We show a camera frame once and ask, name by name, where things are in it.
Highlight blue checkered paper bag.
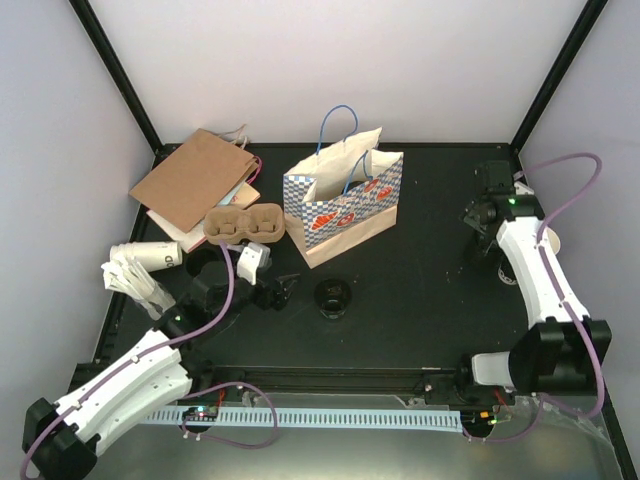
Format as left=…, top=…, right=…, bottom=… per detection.
left=283, top=104, right=404, bottom=269

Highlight black plastic cup lid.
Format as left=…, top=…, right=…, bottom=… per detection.
left=342, top=181, right=363, bottom=195

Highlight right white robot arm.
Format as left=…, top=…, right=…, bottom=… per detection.
left=454, top=161, right=612, bottom=403

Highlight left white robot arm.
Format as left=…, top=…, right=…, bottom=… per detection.
left=20, top=264, right=299, bottom=479

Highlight remaining pulp cup carriers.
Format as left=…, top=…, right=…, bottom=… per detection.
left=208, top=203, right=286, bottom=245

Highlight black cup under right stack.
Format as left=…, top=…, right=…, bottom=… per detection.
left=497, top=260, right=518, bottom=286

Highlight right stack of paper cups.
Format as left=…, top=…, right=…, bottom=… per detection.
left=545, top=227, right=561, bottom=255

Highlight stack of paper cups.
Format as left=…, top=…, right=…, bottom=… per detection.
left=545, top=227, right=561, bottom=255
left=110, top=242, right=183, bottom=272

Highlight pink and blue paper bags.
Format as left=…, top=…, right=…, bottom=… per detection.
left=147, top=157, right=263, bottom=253

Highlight left stack of paper cups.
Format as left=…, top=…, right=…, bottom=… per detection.
left=110, top=242, right=183, bottom=272

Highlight brown kraft paper bag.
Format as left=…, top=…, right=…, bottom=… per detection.
left=130, top=129, right=257, bottom=232

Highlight small circuit board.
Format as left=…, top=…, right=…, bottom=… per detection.
left=182, top=406, right=219, bottom=422

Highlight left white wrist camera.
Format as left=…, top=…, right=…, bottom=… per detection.
left=236, top=242, right=271, bottom=286

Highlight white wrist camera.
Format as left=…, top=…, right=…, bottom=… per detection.
left=513, top=171, right=535, bottom=196
left=236, top=242, right=271, bottom=286

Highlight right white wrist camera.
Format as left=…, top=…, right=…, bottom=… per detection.
left=513, top=171, right=535, bottom=196

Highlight light blue cable duct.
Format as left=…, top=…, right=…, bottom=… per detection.
left=142, top=406, right=463, bottom=433

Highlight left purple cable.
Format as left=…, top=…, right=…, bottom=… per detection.
left=18, top=243, right=281, bottom=480

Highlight purple cable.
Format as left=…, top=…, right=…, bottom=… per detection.
left=18, top=243, right=281, bottom=480
left=462, top=152, right=606, bottom=445

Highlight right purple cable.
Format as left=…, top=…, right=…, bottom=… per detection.
left=462, top=152, right=606, bottom=445

